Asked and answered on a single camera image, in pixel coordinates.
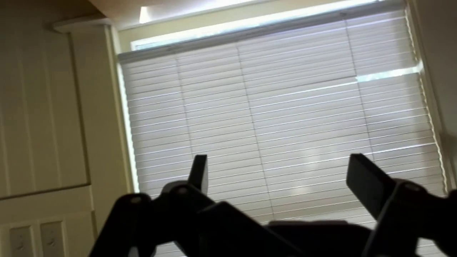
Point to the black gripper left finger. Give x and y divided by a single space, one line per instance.
197 173

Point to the white window blind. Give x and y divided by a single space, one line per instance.
285 104

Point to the cream panelled door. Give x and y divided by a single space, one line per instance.
47 119

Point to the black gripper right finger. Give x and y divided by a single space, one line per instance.
371 183

